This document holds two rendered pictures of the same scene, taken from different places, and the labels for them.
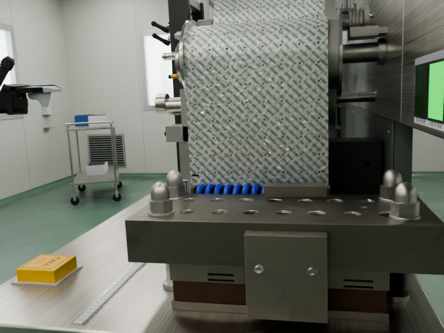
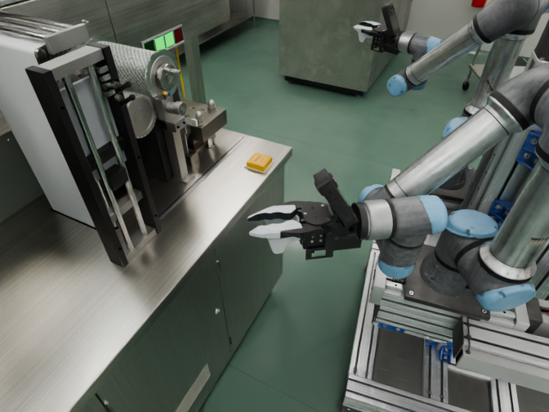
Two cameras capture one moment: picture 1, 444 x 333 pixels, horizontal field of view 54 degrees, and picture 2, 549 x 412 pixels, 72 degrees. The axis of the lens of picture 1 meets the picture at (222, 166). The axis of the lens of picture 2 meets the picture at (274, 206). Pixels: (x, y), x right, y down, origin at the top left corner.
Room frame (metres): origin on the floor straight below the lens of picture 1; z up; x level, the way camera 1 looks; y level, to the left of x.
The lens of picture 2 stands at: (1.80, 0.64, 1.71)
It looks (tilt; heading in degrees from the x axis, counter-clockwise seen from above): 42 degrees down; 194
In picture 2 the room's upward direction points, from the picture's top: straight up
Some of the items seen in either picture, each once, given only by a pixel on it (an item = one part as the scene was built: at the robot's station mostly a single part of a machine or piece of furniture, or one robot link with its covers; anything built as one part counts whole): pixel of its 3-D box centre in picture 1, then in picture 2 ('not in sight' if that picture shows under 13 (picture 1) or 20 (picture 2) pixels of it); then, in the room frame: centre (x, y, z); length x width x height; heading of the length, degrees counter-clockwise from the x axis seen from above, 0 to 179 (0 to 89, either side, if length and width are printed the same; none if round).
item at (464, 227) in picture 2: not in sight; (466, 238); (1.01, 0.96, 0.98); 0.13 x 0.12 x 0.14; 22
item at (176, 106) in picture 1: (185, 167); (177, 141); (0.86, 0.07, 1.05); 0.06 x 0.05 x 0.31; 78
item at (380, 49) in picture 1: (362, 53); not in sight; (0.76, -0.24, 1.25); 0.07 x 0.04 x 0.04; 78
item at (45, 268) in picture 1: (47, 268); (259, 161); (0.71, 0.30, 0.91); 0.07 x 0.07 x 0.02; 78
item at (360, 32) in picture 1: (367, 32); not in sight; (0.75, -0.25, 1.28); 0.06 x 0.05 x 0.02; 78
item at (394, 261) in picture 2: not in sight; (396, 244); (1.21, 0.75, 1.12); 0.11 x 0.08 x 0.11; 22
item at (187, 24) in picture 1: (192, 63); (162, 75); (0.82, 0.05, 1.25); 0.15 x 0.01 x 0.15; 168
